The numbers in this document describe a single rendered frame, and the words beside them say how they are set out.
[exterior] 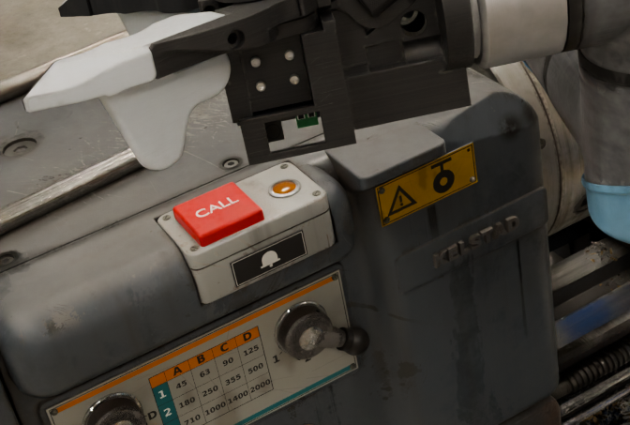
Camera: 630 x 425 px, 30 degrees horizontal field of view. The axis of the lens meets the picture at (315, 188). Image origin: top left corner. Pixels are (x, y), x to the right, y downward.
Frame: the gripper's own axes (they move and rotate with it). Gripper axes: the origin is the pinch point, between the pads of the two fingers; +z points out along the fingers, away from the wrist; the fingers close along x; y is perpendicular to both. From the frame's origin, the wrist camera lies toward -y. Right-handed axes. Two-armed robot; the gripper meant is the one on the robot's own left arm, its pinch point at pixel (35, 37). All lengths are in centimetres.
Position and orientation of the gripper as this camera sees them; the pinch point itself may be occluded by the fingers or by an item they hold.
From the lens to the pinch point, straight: 57.4
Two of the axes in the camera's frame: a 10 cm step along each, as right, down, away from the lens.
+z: -9.8, 2.1, -0.1
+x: -1.0, -4.0, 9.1
